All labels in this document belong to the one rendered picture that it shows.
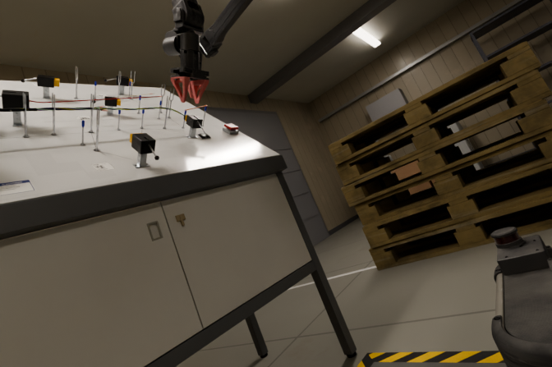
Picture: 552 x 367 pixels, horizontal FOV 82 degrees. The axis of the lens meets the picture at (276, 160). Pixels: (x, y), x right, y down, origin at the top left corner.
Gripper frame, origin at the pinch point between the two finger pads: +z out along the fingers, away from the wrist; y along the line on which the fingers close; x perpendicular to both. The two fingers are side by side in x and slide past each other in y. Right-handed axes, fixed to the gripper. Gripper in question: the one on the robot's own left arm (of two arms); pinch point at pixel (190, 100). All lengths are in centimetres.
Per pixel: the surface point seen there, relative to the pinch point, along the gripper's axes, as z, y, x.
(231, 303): 63, -3, 15
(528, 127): 6, -158, 92
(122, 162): 20.0, 13.0, -16.7
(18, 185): 22.9, 40.2, -15.2
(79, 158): 18.3, 22.5, -24.0
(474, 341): 76, -51, 78
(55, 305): 48, 40, 1
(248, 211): 39.9, -23.7, 4.3
